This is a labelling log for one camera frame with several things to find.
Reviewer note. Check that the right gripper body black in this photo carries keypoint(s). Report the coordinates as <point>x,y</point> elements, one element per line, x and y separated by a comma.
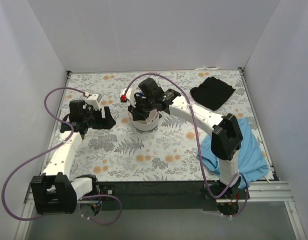
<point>139,113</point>

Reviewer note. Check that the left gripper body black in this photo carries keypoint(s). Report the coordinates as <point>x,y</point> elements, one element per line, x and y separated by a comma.
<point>99,120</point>

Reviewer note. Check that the white round divided organizer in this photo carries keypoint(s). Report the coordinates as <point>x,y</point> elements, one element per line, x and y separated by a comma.
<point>148,124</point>

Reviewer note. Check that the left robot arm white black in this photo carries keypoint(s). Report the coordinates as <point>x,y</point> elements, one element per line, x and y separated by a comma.
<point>52,190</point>

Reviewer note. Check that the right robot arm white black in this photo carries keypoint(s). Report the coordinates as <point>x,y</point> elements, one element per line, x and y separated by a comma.
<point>224,131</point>

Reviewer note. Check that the floral table mat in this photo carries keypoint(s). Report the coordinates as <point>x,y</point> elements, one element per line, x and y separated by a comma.
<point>166,153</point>

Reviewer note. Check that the black folded cloth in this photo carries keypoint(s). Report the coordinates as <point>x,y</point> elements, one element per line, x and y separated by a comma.
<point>212,93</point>

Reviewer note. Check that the light blue shorts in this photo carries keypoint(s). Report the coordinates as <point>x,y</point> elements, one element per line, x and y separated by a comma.
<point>251,161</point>

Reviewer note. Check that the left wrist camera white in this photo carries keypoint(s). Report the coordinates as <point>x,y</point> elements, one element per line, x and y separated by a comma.
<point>93,99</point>

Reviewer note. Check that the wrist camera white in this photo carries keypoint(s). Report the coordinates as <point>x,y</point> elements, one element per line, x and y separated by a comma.
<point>128,96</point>
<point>93,99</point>

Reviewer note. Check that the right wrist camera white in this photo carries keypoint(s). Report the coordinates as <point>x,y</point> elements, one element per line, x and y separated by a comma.
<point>128,96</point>

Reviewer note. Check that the aluminium frame rail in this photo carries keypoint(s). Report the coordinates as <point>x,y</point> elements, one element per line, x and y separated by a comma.
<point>266,211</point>

